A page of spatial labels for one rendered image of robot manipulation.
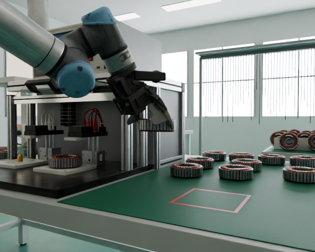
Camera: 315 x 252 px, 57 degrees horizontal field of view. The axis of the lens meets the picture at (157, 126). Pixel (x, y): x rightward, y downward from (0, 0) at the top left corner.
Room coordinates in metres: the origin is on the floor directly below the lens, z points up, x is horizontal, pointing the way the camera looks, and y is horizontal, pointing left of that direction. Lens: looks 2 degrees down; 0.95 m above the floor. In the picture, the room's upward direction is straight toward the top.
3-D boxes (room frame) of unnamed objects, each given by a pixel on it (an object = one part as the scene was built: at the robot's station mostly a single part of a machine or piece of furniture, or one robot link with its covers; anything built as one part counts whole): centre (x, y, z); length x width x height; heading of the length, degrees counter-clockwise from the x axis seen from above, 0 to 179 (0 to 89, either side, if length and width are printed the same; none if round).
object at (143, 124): (0.85, 0.00, 0.93); 0.11 x 0.11 x 0.04
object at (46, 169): (1.01, 0.32, 0.78); 0.15 x 0.15 x 0.01; 62
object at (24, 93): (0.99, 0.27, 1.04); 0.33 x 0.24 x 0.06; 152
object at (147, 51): (1.34, 0.26, 1.22); 0.44 x 0.39 x 0.20; 62
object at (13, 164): (1.12, 0.53, 0.78); 0.15 x 0.15 x 0.01; 62
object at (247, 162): (1.12, -0.34, 0.77); 0.11 x 0.11 x 0.04
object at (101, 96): (1.15, 0.38, 1.03); 0.62 x 0.01 x 0.03; 62
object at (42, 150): (1.25, 0.46, 0.80); 0.08 x 0.05 x 0.06; 62
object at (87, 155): (1.14, 0.25, 0.80); 0.08 x 0.05 x 0.06; 62
